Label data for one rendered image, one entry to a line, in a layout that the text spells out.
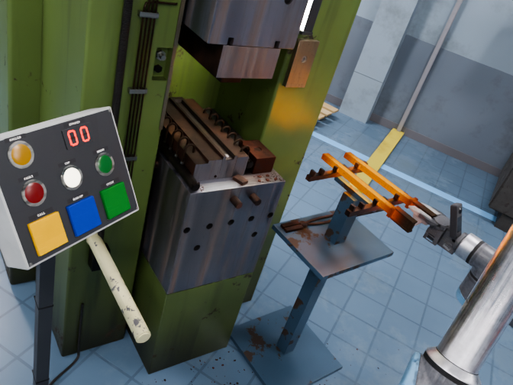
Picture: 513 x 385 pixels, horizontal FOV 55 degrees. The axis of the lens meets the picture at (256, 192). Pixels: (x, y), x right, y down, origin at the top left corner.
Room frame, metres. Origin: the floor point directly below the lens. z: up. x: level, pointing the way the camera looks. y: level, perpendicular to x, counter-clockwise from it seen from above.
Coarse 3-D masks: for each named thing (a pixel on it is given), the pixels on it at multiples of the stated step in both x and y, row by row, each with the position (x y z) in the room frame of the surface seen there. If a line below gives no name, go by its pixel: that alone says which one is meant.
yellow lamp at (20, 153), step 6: (18, 144) 0.83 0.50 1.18; (12, 150) 0.81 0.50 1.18; (18, 150) 0.82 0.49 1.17; (24, 150) 0.83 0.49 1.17; (30, 150) 0.84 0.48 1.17; (12, 156) 0.80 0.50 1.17; (18, 156) 0.81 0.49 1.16; (24, 156) 0.83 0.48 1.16; (30, 156) 0.84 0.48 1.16; (18, 162) 0.81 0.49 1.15; (24, 162) 0.82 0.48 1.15
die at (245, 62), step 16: (192, 32) 1.43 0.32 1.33; (192, 48) 1.42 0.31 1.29; (208, 48) 1.35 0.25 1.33; (224, 48) 1.31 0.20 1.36; (240, 48) 1.34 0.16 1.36; (256, 48) 1.38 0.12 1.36; (272, 48) 1.42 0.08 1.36; (208, 64) 1.34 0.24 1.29; (224, 64) 1.32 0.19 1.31; (240, 64) 1.35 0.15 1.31; (256, 64) 1.39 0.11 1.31; (272, 64) 1.43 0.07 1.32
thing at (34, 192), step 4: (32, 184) 0.81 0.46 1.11; (36, 184) 0.82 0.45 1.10; (28, 188) 0.80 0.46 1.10; (32, 188) 0.81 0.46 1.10; (36, 188) 0.81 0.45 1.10; (40, 188) 0.82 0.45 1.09; (28, 192) 0.79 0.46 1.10; (32, 192) 0.80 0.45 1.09; (36, 192) 0.81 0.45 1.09; (40, 192) 0.82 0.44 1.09; (28, 196) 0.79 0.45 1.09; (32, 196) 0.80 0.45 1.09; (36, 196) 0.80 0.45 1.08; (40, 196) 0.81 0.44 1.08; (28, 200) 0.79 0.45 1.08; (32, 200) 0.79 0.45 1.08; (36, 200) 0.80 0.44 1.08; (40, 200) 0.81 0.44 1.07
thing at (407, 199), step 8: (352, 160) 1.74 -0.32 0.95; (360, 160) 1.74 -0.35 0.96; (360, 168) 1.71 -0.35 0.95; (368, 168) 1.70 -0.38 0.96; (376, 176) 1.66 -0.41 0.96; (384, 184) 1.63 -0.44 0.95; (392, 184) 1.63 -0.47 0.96; (392, 192) 1.60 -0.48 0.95; (400, 192) 1.58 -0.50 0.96; (408, 200) 1.54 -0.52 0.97; (416, 200) 1.56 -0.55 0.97; (408, 208) 1.54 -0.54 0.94; (424, 208) 1.52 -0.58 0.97; (432, 216) 1.48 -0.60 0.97
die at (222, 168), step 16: (176, 112) 1.59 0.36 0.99; (192, 128) 1.51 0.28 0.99; (176, 144) 1.40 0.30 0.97; (208, 144) 1.43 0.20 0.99; (224, 144) 1.45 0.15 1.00; (192, 160) 1.32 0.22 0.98; (208, 160) 1.33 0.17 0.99; (224, 160) 1.38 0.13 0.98; (240, 160) 1.42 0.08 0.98; (208, 176) 1.34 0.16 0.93; (224, 176) 1.39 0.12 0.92
